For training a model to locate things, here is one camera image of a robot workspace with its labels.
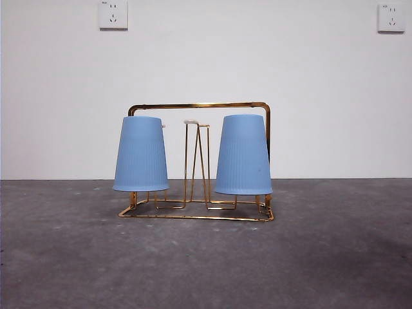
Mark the plain blue ribbed cup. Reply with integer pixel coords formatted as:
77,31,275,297
112,115,171,193

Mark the gold wire cup rack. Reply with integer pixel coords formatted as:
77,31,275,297
118,101,275,223

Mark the white wall socket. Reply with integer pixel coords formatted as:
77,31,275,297
377,3,406,34
98,0,129,32

